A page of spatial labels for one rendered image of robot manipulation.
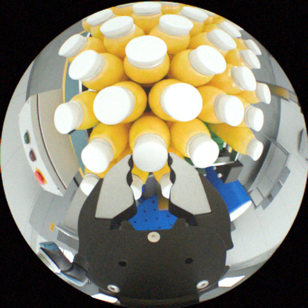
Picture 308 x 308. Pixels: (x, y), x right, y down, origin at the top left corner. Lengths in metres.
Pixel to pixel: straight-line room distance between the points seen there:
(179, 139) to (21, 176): 2.78
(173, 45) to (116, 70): 0.09
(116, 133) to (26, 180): 2.75
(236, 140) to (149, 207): 0.29
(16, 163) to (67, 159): 2.51
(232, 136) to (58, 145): 0.35
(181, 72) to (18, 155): 2.75
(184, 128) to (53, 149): 0.23
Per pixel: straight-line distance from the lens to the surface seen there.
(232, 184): 0.75
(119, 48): 0.17
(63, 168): 0.24
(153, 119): 0.15
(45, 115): 0.22
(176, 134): 0.16
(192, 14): 0.20
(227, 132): 0.26
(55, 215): 1.82
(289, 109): 3.56
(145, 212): 0.32
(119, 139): 0.15
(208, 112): 0.15
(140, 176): 0.17
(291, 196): 3.56
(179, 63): 0.15
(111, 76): 0.15
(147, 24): 0.20
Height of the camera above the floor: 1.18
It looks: 58 degrees down
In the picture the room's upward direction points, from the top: 174 degrees clockwise
